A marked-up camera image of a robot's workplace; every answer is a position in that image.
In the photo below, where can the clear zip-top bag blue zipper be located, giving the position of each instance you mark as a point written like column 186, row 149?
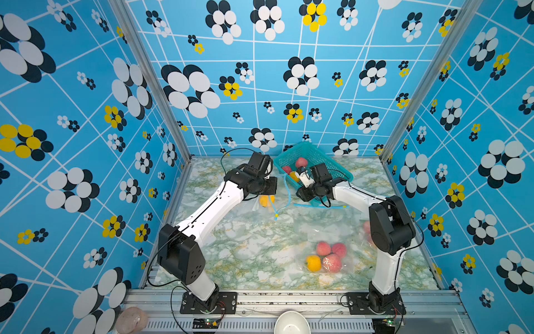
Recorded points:
column 391, row 225

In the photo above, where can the pink red peach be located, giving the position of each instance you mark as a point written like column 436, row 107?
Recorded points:
column 367, row 227

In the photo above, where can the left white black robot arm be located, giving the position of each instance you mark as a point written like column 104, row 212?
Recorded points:
column 180, row 247

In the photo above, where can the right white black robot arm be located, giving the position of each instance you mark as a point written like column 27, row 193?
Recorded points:
column 384, row 291

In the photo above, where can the orange red peach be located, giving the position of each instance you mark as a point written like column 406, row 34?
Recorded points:
column 266, row 200

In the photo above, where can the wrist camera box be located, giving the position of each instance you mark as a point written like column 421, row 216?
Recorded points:
column 317, row 174
column 260, row 165

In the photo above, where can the aluminium front rail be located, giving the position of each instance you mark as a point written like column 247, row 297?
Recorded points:
column 326, row 311

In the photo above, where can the pink translucent object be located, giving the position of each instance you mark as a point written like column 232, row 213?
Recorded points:
column 132, row 320

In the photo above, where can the yellow orange peach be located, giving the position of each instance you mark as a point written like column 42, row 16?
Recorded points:
column 313, row 263

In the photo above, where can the white bowl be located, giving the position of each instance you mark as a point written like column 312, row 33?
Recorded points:
column 292, row 322

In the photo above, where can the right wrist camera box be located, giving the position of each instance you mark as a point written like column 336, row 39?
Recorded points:
column 317, row 174

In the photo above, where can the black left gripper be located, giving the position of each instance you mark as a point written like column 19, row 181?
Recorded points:
column 272, row 189

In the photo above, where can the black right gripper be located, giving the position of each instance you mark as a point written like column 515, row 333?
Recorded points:
column 303, row 194

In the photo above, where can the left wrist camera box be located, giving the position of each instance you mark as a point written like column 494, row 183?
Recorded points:
column 260, row 165

